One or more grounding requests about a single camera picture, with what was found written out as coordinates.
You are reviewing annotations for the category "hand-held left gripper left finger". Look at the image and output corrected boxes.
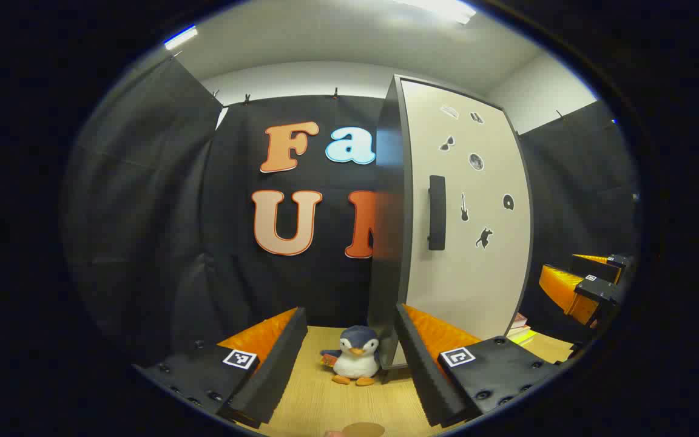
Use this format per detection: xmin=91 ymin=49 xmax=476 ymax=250
xmin=133 ymin=307 xmax=309 ymax=429

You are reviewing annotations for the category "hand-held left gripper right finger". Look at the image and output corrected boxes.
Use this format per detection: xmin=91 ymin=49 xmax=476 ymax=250
xmin=394 ymin=303 xmax=562 ymax=429

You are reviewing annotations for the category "round brown coaster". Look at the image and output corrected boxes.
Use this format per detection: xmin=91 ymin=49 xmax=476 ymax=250
xmin=342 ymin=422 xmax=385 ymax=437

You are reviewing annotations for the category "black door handle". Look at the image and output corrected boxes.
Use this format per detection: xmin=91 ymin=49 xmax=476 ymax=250
xmin=427 ymin=175 xmax=447 ymax=251

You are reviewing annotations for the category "gray cabinet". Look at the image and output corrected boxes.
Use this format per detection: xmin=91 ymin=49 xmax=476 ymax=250
xmin=366 ymin=74 xmax=535 ymax=371

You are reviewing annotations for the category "penguin plush toy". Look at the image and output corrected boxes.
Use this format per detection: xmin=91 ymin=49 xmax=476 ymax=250
xmin=319 ymin=325 xmax=382 ymax=387

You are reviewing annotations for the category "black backdrop cloth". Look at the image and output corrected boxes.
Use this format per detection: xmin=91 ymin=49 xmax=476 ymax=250
xmin=61 ymin=56 xmax=640 ymax=365

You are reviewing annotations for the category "ceiling light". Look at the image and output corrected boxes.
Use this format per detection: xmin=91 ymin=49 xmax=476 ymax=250
xmin=163 ymin=24 xmax=200 ymax=51
xmin=398 ymin=0 xmax=478 ymax=25

